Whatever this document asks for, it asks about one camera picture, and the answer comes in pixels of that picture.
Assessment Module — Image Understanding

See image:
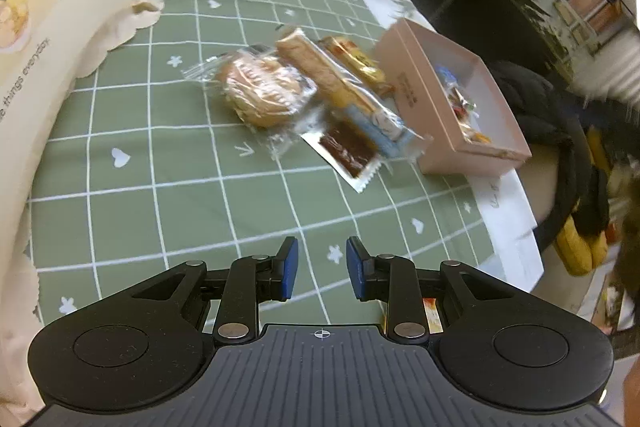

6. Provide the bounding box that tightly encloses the dark chocolate snack packet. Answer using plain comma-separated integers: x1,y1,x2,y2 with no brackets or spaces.
300,119,383,194

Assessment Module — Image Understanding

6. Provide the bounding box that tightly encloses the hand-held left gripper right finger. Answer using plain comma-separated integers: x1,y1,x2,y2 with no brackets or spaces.
346,237,513,343

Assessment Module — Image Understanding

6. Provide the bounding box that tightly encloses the cream cartoon printed bag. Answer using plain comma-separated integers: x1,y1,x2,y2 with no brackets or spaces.
0,0,163,427

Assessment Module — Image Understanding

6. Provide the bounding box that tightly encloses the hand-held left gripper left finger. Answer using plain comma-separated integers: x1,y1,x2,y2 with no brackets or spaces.
132,237,299,343

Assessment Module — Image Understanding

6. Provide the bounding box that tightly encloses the clear pastry packet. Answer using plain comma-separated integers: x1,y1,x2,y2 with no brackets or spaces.
182,44,326,160

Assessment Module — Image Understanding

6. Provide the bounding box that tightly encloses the black jacket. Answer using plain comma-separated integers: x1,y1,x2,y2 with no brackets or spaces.
487,59,611,253

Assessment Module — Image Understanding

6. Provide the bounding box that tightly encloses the long bread stick packet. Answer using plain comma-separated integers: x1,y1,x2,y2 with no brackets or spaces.
275,27,433,160

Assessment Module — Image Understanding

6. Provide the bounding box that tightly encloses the brown twisted snack packet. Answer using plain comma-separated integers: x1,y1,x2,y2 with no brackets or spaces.
462,117,493,145

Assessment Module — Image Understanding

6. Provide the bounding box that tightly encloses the beige chair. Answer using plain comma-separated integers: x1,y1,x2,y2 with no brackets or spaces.
520,142,568,228

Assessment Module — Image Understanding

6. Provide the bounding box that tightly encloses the yellow cloth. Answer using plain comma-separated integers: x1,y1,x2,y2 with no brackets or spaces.
555,127,613,278

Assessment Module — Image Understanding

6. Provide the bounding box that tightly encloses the gold snack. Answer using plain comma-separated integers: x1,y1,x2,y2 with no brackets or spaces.
317,36,388,88

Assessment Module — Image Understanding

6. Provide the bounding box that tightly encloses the green checked tablecloth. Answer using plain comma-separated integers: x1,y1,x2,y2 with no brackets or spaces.
27,0,496,328

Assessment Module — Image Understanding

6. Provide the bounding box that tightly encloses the pink cardboard box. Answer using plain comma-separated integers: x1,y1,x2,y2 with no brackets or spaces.
372,18,532,176

